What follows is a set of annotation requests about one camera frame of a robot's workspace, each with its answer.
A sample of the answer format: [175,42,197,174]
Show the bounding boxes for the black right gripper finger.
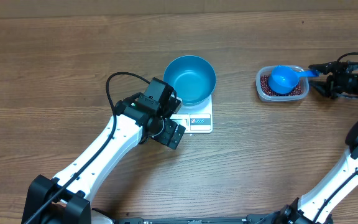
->
[308,61,337,75]
[309,81,337,99]

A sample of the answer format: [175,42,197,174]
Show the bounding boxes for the blue plastic measuring scoop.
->
[268,65,319,95]

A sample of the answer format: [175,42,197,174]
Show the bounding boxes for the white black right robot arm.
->
[259,56,358,223]

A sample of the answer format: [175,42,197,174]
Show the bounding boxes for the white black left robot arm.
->
[22,78,185,223]

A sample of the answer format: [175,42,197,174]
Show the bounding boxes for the white digital kitchen scale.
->
[170,95,213,134]

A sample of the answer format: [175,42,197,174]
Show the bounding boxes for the blue metal bowl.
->
[163,55,217,105]

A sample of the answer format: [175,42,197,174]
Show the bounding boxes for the clear plastic food container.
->
[255,65,313,103]

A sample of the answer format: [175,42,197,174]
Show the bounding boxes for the red beans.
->
[260,75,303,96]

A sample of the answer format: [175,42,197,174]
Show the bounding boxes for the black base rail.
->
[113,214,275,224]

